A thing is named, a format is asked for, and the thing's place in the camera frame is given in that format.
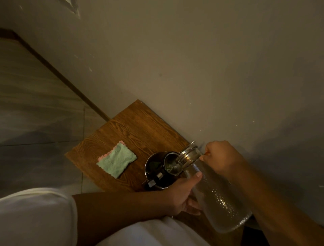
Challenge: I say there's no dark steel pot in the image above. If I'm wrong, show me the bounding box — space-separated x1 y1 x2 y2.
142 151 179 191

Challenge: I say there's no person's right hand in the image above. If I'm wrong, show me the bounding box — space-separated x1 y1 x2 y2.
199 141 245 179

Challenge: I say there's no clear textured glass bottle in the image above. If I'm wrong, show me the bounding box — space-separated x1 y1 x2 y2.
177 141 253 234

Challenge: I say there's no person's white shirt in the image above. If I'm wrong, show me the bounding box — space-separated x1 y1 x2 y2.
0 187 211 246

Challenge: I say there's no dark wooden skirting board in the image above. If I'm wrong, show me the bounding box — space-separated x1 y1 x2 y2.
0 28 111 121

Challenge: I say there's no person's right forearm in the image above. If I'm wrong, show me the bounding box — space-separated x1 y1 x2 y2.
227 160 324 246

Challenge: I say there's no small steel cup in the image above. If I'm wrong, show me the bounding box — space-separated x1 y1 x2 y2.
164 152 183 177

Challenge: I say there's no person's left hand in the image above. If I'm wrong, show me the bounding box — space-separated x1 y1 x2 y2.
164 171 203 216

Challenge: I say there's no person's left forearm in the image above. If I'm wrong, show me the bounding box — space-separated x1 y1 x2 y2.
72 187 175 246

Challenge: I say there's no green cloth with pink edge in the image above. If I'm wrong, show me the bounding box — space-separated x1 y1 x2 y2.
96 141 138 179

